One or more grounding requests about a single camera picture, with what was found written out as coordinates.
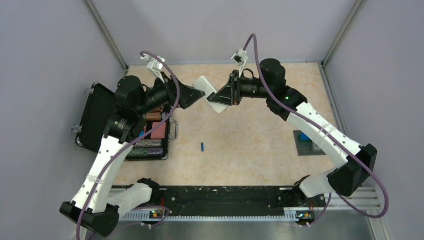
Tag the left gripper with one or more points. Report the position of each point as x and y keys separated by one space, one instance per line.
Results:
x=187 y=95

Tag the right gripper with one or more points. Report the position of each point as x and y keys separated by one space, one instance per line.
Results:
x=230 y=95

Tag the white remote control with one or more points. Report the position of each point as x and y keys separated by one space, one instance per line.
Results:
x=204 y=85

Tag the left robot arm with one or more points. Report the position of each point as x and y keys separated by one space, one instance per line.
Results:
x=92 y=208

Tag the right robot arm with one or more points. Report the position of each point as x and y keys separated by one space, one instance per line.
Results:
x=347 y=155

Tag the blue brick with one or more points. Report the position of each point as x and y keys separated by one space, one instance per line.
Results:
x=303 y=137

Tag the grey brick baseplate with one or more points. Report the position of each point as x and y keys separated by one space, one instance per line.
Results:
x=306 y=149

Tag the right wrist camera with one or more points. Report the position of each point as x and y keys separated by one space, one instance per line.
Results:
x=240 y=58

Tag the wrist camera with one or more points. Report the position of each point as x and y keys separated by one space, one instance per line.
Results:
x=240 y=58
x=154 y=66

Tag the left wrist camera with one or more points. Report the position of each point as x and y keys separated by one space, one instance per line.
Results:
x=154 y=66

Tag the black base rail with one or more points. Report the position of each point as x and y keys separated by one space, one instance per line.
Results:
x=235 y=203

